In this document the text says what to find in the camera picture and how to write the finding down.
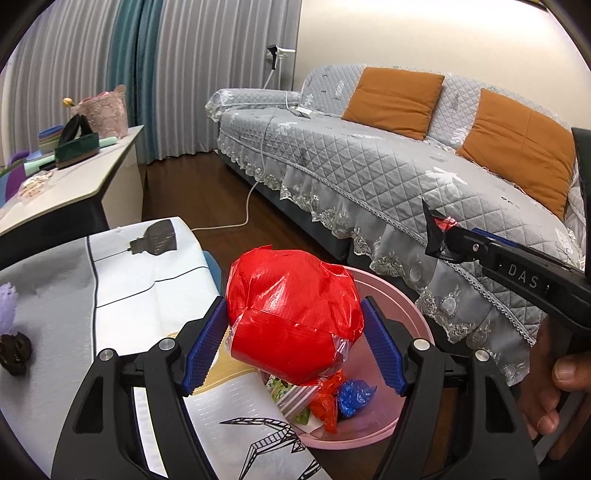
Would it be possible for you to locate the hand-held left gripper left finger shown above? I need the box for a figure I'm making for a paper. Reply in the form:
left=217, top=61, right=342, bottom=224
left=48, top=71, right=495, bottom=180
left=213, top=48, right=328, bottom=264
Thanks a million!
left=51, top=295, right=229, bottom=480

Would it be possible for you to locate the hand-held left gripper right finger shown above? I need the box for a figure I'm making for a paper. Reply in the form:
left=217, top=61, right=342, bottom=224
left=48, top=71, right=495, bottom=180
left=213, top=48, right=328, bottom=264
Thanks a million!
left=360, top=298, right=541, bottom=480

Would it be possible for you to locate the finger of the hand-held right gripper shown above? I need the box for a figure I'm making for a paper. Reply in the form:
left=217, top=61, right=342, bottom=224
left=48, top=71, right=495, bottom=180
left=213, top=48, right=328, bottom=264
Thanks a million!
left=441, top=225, right=513, bottom=273

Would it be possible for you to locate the pink plastic basin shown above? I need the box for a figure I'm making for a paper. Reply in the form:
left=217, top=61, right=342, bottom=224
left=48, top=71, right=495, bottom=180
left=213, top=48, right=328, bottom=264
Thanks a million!
left=259, top=265, right=435, bottom=452

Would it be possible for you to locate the blue plastic bag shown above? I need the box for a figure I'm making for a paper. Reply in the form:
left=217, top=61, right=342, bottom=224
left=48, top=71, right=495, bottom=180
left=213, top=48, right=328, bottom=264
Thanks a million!
left=337, top=379, right=377, bottom=418

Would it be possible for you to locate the small red plastic bag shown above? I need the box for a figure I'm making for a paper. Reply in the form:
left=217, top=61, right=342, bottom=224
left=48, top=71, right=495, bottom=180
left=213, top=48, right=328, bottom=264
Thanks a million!
left=308, top=373, right=346, bottom=433

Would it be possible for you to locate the large red plastic bag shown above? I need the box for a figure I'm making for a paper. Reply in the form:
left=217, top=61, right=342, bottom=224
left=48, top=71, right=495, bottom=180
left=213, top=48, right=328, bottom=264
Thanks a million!
left=226, top=247, right=365, bottom=387

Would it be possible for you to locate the green panda print packet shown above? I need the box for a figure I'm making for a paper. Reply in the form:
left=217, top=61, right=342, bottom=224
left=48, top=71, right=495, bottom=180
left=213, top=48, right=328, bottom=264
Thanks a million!
left=265, top=376, right=324, bottom=425

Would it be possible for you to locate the person's right hand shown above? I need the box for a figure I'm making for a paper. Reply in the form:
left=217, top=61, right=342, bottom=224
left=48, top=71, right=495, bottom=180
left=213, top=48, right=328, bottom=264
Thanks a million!
left=519, top=318, right=591, bottom=462

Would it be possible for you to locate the printed grey table cover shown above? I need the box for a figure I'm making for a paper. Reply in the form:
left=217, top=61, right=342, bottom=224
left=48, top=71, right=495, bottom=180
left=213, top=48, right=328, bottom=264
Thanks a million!
left=0, top=216, right=333, bottom=480

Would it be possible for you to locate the orange cushion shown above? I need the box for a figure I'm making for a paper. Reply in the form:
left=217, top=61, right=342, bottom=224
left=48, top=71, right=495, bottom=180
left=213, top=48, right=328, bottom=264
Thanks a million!
left=342, top=67, right=445, bottom=141
left=456, top=89, right=577, bottom=221

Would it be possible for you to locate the grey quilted sofa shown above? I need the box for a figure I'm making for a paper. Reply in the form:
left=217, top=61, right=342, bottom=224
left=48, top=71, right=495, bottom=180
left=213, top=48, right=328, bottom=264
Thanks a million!
left=204, top=64, right=591, bottom=388

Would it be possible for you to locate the dark brown crumpled wrapper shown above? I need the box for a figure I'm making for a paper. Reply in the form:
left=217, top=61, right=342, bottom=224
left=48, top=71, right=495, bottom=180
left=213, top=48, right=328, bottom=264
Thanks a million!
left=0, top=333, right=32, bottom=377

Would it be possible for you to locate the white desk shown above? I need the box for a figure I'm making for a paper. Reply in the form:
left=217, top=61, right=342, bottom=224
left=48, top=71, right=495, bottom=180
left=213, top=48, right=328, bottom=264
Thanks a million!
left=0, top=124, right=146, bottom=268

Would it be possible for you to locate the clear plastic bag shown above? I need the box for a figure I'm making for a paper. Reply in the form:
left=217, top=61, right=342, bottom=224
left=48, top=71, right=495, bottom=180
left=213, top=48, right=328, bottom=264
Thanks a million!
left=17, top=170, right=55, bottom=200

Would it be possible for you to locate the dark round lidded box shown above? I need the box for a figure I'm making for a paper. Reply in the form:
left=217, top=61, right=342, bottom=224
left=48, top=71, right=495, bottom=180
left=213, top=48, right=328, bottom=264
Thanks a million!
left=53, top=113, right=100, bottom=169

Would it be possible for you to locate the pink lace basket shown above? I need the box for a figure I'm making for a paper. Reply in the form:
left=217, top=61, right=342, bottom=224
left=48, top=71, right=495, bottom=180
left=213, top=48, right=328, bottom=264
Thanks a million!
left=70, top=84, right=129, bottom=139

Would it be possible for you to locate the colourful storage box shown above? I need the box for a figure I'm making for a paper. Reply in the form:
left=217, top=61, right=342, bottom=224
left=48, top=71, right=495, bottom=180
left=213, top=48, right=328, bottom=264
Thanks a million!
left=0, top=150, right=42, bottom=204

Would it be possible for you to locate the stack of coloured bowls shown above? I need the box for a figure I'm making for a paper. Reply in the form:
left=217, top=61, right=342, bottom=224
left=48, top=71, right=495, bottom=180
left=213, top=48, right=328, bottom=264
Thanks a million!
left=37, top=124, right=65, bottom=153

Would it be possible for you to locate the white clip-on stand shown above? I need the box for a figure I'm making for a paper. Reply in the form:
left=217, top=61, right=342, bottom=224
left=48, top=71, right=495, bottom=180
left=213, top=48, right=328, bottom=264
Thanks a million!
left=265, top=44, right=296, bottom=88

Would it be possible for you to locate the grey curtain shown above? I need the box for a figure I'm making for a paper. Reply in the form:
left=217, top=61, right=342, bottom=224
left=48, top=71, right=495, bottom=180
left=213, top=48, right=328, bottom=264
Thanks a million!
left=0, top=0, right=303, bottom=174

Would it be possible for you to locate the teal curtain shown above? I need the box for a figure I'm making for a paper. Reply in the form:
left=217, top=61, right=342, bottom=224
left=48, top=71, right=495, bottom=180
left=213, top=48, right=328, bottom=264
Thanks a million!
left=108, top=0, right=162, bottom=164

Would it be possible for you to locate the white cable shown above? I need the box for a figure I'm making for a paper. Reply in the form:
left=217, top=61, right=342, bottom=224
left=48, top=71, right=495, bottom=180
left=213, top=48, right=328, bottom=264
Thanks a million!
left=191, top=90, right=301, bottom=232

